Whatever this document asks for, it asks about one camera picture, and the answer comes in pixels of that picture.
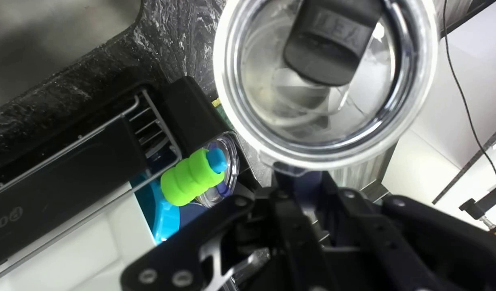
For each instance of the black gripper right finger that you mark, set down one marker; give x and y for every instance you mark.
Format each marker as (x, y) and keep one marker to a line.
(419, 248)

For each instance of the dark blue mug clear lid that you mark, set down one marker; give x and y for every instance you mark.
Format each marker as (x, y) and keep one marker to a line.
(322, 107)

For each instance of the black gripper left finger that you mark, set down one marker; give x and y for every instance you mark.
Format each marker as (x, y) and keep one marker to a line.
(231, 253)

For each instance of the black dish rack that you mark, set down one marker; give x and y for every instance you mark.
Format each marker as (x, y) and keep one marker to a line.
(63, 183)

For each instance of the white rectangular board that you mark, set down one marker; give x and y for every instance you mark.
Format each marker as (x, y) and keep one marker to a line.
(70, 253)

